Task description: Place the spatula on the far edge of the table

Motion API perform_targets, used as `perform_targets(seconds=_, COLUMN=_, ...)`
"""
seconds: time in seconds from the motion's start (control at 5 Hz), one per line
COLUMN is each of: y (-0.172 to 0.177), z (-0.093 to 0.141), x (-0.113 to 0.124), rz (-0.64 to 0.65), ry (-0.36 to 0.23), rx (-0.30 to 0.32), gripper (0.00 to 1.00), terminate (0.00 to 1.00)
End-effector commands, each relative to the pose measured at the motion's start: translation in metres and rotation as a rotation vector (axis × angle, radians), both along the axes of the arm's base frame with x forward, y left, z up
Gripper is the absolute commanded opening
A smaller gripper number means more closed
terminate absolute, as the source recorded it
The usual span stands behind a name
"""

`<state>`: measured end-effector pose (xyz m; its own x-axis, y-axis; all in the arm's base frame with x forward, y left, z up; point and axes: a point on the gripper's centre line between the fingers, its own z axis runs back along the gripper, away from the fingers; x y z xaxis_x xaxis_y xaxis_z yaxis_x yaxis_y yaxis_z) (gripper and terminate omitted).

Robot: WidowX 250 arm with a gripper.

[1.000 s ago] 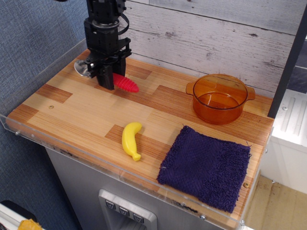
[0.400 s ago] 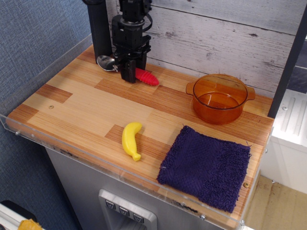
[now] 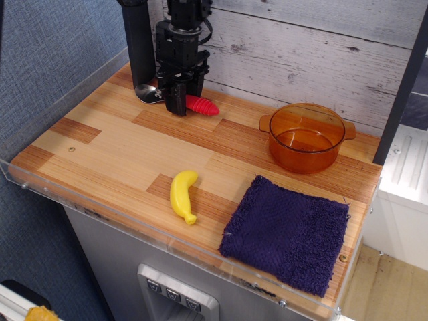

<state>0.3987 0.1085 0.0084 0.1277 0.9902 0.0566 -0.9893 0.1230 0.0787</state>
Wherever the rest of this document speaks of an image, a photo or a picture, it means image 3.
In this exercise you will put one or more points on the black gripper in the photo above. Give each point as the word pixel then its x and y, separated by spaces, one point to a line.
pixel 181 61

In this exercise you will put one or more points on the red handled metal spoon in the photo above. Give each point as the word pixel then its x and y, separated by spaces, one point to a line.
pixel 176 103

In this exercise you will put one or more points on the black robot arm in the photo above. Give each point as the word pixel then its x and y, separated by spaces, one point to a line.
pixel 189 10

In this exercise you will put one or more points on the orange transparent pot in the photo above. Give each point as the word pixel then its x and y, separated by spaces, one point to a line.
pixel 306 138

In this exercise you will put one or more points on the yellow toy banana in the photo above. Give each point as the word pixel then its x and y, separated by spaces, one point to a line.
pixel 179 195

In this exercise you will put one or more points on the clear acrylic table guard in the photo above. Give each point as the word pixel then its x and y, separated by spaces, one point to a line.
pixel 116 157

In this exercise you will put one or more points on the purple knitted cloth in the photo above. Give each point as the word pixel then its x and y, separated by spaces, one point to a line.
pixel 292 236

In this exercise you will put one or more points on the grey cabinet with dispenser panel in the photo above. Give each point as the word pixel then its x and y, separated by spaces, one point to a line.
pixel 142 280

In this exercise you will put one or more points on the white toy sink unit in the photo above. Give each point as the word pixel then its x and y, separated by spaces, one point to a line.
pixel 397 221

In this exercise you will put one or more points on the yellow object bottom corner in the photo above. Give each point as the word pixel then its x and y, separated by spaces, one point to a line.
pixel 41 313

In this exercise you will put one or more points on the black left post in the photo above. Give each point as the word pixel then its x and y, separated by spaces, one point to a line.
pixel 139 40

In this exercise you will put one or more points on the black post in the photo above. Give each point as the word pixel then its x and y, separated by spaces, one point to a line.
pixel 409 77
pixel 139 40

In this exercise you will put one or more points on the black right post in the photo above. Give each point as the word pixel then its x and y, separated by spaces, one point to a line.
pixel 409 77

